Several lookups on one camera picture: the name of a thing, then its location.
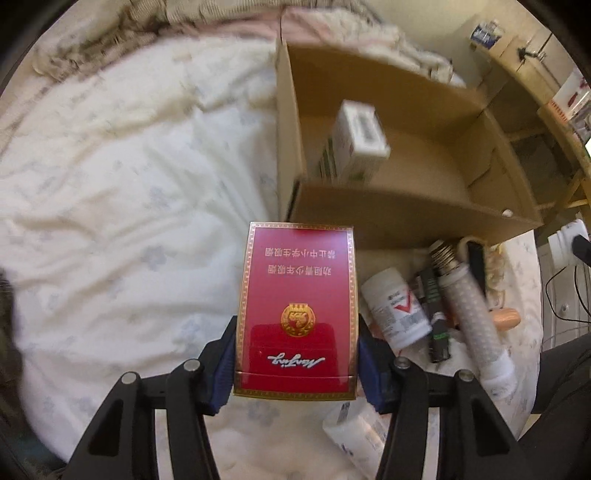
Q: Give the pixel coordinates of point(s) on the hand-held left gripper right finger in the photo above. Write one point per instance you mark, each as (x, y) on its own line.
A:
(369, 371)

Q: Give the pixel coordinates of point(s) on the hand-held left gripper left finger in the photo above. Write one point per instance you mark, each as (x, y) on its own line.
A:
(222, 371)

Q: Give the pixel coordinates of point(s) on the white bottle red check mark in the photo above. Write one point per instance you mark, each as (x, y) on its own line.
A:
(397, 309)

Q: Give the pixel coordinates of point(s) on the red cigarette box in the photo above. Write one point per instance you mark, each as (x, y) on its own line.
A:
(295, 295)

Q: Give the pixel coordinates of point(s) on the brown cardboard box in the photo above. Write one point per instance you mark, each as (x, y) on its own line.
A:
(415, 212)

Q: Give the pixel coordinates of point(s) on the white tissue pack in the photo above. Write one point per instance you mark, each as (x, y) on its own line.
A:
(355, 438)

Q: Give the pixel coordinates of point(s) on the black cosmetic tube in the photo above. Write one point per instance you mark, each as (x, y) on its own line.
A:
(434, 314)

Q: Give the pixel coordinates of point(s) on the long white corn light bulb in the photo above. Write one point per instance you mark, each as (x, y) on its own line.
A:
(475, 323)

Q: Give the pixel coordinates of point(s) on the white floral bedsheet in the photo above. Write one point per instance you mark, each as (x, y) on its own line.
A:
(129, 184)

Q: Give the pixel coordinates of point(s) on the green striped white carton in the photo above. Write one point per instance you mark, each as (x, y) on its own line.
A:
(327, 161)

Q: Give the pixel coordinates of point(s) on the dark cloth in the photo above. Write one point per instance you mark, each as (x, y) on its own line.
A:
(7, 341)

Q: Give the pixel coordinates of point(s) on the white power strip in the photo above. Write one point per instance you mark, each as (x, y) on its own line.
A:
(565, 242)

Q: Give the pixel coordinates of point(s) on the small white carton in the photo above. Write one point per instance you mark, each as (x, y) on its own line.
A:
(362, 134)

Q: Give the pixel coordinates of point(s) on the wooden shelf unit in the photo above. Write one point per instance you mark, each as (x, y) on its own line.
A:
(531, 78)

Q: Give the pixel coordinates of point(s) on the red white box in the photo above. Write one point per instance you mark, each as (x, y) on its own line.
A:
(572, 94)

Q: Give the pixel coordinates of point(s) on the blue white package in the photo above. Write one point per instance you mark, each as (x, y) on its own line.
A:
(487, 34)

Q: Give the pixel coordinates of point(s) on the beige patterned blanket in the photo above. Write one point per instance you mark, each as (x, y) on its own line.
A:
(138, 18)

